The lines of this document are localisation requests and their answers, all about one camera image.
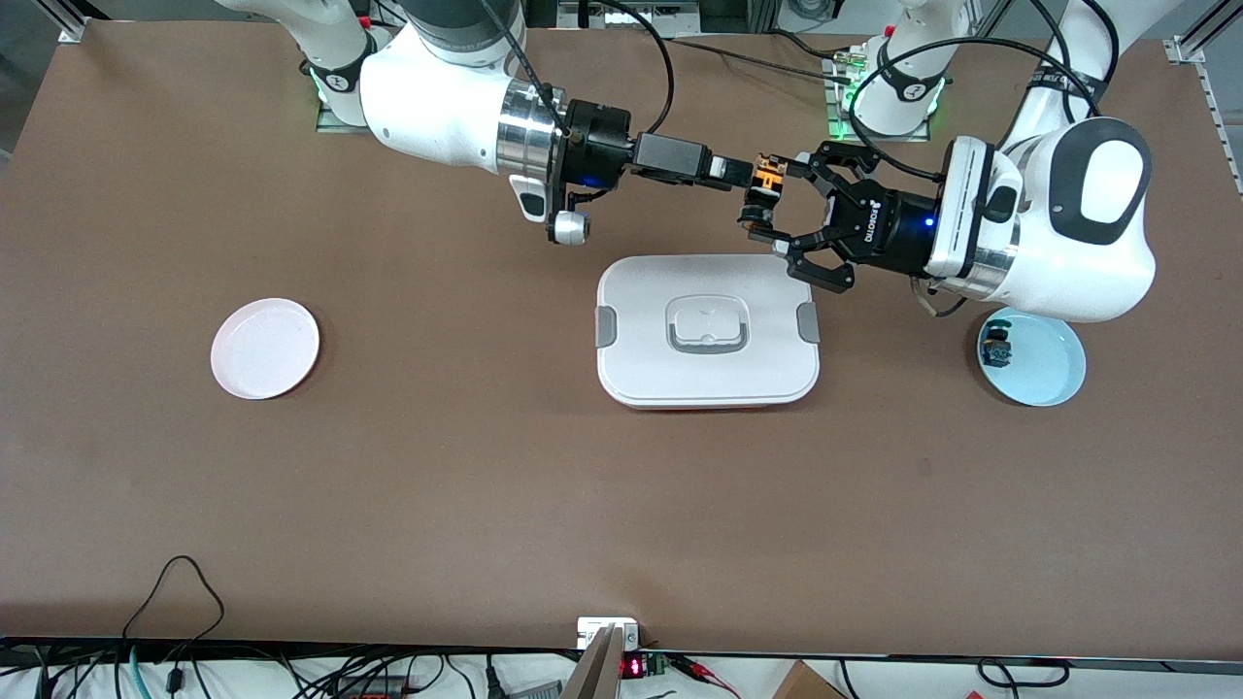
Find orange push button switch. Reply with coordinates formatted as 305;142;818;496
738;150;790;240

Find white lunch box grey latches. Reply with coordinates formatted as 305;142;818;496
594;254;823;411

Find light blue round plate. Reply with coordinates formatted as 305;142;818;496
976;308;1087;408

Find pink round plate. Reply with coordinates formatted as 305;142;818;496
210;297;321;401

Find brown cardboard box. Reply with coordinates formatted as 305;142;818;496
772;660;849;699

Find red clip leads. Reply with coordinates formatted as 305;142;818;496
670;653;742;699

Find small white device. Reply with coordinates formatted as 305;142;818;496
577;617;641;650

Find wooden strip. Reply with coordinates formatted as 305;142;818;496
561;626;625;699

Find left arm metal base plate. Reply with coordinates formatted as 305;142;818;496
824;49;932;145

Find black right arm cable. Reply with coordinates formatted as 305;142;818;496
476;0;677;149

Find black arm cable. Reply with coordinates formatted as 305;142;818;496
847;0;1120;187
476;0;677;149

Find black base cable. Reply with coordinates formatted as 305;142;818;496
668;37;856;86
772;29;856;65

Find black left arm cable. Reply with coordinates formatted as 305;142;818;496
847;0;1120;187

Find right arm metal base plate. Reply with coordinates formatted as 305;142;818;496
315;92;376;135

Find aluminium frame rail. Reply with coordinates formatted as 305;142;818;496
1163;0;1243;201

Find black curved cable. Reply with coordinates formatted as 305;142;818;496
975;657;1072;689

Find aluminium corner bracket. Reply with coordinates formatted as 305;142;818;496
27;0;90;46

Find black looped cable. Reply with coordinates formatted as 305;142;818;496
121;554;227;673

